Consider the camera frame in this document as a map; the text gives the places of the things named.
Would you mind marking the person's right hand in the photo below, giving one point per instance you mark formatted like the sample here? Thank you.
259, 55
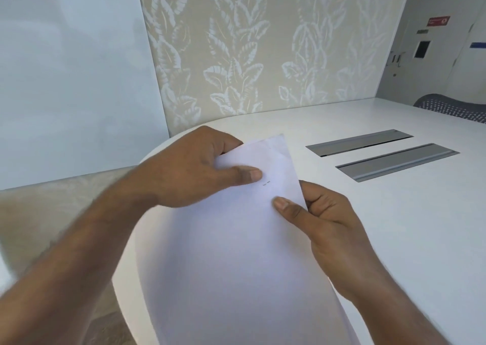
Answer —
334, 238

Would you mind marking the person's left hand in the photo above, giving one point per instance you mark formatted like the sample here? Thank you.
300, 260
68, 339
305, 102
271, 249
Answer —
182, 170

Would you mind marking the person's right thumb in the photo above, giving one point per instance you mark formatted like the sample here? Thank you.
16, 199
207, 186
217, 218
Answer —
290, 212

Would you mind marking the person's left thumb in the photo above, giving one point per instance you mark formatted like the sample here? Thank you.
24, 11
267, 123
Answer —
239, 175

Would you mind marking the white paper sheet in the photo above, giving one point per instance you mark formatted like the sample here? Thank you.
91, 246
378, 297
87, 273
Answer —
243, 250

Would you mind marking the person's left forearm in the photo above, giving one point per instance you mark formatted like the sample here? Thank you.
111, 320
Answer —
76, 268

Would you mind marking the person's right forearm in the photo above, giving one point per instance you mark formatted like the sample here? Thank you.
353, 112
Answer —
395, 306

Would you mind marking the grey mesh office chair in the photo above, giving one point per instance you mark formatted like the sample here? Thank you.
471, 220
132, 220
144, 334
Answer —
452, 107

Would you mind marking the white whiteboard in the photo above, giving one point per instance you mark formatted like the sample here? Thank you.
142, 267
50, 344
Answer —
72, 79

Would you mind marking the white door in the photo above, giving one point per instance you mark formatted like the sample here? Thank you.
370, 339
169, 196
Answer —
436, 63

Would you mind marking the black wall panel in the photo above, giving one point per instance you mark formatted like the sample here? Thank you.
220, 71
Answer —
422, 49

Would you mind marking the red wall sign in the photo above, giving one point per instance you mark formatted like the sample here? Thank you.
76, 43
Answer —
438, 21

